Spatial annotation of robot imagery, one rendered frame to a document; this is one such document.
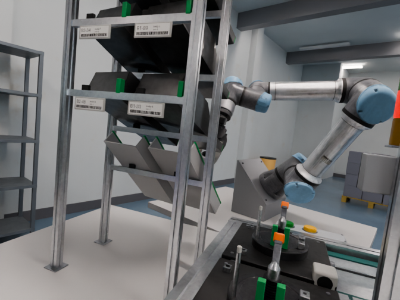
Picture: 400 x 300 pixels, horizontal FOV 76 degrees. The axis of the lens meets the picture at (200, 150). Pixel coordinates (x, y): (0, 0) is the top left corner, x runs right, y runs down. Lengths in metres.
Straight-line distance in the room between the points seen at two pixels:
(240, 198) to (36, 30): 2.85
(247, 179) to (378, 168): 0.76
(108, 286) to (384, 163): 0.64
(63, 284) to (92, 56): 3.16
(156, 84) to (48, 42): 2.89
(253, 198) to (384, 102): 0.63
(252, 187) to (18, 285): 0.91
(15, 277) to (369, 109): 1.09
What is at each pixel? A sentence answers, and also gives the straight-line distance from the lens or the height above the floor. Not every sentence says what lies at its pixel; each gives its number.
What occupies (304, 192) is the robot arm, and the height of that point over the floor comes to 1.04.
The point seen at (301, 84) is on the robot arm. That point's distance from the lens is 1.11.
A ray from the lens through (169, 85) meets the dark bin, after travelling 0.60.
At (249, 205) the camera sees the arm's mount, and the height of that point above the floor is 0.92.
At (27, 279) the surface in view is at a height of 0.86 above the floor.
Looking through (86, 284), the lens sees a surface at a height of 0.86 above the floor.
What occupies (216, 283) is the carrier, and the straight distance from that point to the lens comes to 0.54.
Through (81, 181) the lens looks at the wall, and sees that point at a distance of 3.67.
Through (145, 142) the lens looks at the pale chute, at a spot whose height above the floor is 1.20.
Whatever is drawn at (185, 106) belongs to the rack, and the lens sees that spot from 0.51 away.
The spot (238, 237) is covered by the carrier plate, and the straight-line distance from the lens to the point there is 0.74.
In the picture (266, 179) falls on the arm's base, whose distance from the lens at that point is 1.28.
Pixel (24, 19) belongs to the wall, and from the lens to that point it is 3.43.
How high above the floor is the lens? 1.25
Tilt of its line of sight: 5 degrees down
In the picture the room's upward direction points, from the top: 6 degrees clockwise
